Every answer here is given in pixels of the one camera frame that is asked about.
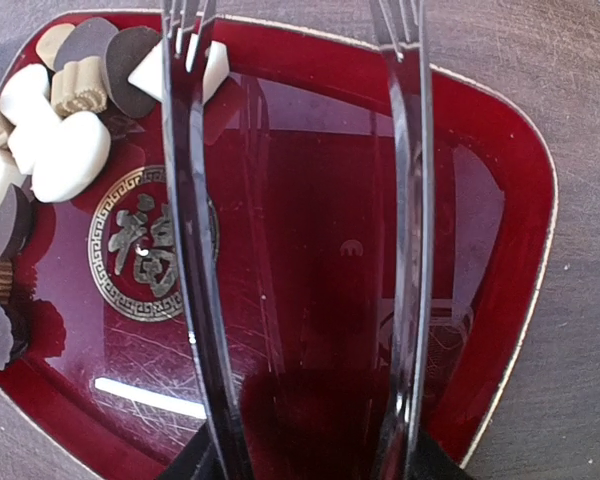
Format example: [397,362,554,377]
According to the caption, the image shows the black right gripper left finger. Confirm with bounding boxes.
[157,434,224,480]

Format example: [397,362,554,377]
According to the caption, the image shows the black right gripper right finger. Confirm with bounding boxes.
[408,430,474,480]

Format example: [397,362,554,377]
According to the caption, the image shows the red chocolate tray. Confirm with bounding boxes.
[0,1,557,479]

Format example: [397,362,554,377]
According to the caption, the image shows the metal serving tongs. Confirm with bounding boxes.
[162,1,435,479]

